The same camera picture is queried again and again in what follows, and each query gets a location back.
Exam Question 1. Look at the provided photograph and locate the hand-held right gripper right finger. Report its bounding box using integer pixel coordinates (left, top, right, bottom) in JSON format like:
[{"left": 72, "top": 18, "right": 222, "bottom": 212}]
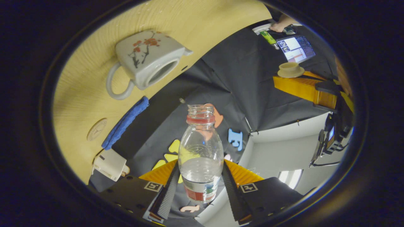
[{"left": 221, "top": 159, "right": 304, "bottom": 225}]

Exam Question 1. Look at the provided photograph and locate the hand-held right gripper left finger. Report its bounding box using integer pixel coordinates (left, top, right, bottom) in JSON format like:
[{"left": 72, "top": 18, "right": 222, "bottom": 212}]
[{"left": 99, "top": 159, "right": 181, "bottom": 225}]

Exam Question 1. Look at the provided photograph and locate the clear plastic water bottle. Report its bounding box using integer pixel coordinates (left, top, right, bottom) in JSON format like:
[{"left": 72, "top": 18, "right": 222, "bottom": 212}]
[{"left": 178, "top": 104, "right": 224, "bottom": 204}]

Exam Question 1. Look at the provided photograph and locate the round brown coaster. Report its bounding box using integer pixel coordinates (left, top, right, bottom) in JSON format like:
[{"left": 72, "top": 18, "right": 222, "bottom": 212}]
[{"left": 87, "top": 118, "right": 108, "bottom": 141}]

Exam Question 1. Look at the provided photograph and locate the white floral teacup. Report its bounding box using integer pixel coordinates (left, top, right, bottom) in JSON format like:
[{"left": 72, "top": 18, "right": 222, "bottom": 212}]
[{"left": 106, "top": 30, "right": 193, "bottom": 101}]

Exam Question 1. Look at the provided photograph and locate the green drink bottle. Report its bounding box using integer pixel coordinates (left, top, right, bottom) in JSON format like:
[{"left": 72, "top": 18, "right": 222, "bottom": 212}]
[{"left": 259, "top": 30, "right": 281, "bottom": 50}]

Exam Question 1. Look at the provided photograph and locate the computer monitor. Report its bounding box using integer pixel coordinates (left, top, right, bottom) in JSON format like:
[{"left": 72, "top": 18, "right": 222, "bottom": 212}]
[{"left": 276, "top": 35, "right": 316, "bottom": 63}]

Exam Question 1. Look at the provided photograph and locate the white toaster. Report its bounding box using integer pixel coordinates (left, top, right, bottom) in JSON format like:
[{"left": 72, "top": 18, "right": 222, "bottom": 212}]
[{"left": 92, "top": 148, "right": 127, "bottom": 182}]

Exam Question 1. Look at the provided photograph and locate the blue towel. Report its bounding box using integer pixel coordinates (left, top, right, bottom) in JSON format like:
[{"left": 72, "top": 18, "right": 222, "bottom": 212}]
[{"left": 102, "top": 96, "right": 149, "bottom": 150}]

